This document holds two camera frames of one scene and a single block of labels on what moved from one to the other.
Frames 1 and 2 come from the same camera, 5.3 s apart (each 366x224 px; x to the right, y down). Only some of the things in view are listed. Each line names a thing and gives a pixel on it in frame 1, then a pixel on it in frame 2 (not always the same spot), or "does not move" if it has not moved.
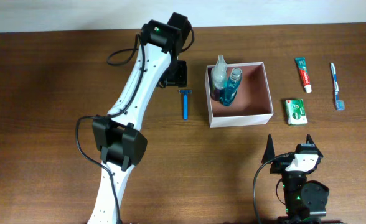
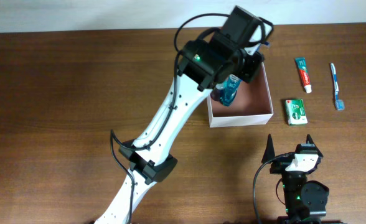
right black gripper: (280, 168) does not move
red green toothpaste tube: (302, 65) does not move
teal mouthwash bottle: (231, 87) does not move
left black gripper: (177, 73) -> (253, 70)
